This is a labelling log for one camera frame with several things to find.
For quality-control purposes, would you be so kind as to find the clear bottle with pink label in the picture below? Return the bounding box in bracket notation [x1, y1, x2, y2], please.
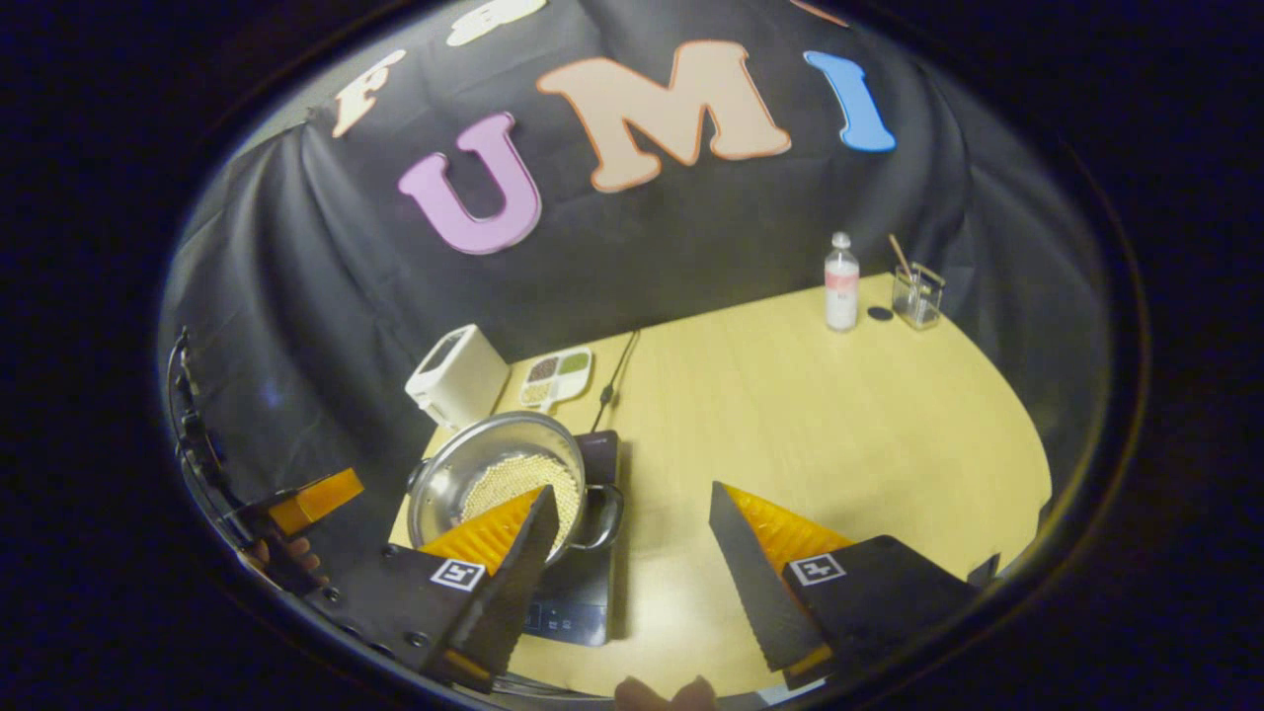
[824, 231, 861, 333]

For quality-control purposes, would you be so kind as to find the white divided bean dish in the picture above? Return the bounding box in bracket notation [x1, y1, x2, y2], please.
[518, 347, 594, 411]

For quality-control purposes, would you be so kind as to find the stainless steel pot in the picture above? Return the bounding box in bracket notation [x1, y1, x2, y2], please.
[407, 411, 626, 566]

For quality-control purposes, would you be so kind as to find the black induction cooktop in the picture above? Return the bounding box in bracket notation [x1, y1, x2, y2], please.
[523, 430, 621, 648]

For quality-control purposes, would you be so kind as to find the pile of yellow beans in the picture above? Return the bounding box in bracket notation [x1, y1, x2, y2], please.
[462, 452, 582, 549]

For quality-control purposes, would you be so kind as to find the white boxy appliance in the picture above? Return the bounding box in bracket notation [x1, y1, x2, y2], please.
[405, 324, 512, 431]

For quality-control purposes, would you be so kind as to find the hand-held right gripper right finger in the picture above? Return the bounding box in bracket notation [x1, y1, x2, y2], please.
[709, 481, 981, 690]

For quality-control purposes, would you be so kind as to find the black power cable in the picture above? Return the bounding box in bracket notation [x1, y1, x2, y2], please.
[590, 329, 641, 433]

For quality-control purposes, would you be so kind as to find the clear glass holder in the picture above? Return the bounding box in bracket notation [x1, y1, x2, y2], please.
[891, 262, 946, 331]

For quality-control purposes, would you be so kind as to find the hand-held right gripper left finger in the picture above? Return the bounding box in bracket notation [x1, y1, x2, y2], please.
[304, 484, 561, 692]

